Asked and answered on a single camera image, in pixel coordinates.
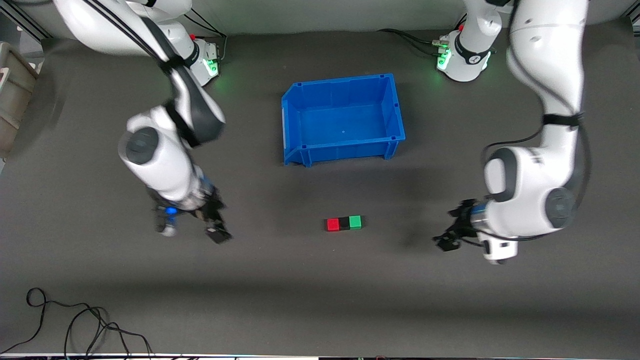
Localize blue plastic storage bin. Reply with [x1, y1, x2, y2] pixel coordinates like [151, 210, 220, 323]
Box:
[281, 73, 406, 167]

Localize beige box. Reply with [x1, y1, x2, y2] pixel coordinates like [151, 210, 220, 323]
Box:
[0, 42, 40, 160]

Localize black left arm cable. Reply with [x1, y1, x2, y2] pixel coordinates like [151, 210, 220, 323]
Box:
[481, 114, 592, 213]

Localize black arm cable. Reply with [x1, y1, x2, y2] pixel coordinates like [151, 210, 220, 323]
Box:
[82, 0, 201, 148]
[481, 114, 592, 213]

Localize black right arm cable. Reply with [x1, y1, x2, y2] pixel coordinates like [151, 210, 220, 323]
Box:
[82, 0, 201, 148]

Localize black right arm base cables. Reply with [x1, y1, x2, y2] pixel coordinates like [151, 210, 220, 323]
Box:
[182, 12, 229, 65]

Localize black arm base cables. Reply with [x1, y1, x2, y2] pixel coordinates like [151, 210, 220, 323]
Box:
[182, 12, 229, 65]
[376, 12, 468, 57]

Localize loose thin black cable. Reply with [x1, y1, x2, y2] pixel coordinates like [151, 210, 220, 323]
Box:
[0, 288, 153, 360]

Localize black left arm base cables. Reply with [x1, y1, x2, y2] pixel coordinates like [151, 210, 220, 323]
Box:
[376, 12, 468, 57]

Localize dark aluminium frame rail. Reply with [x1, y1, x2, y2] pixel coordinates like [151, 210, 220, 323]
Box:
[0, 0, 53, 41]

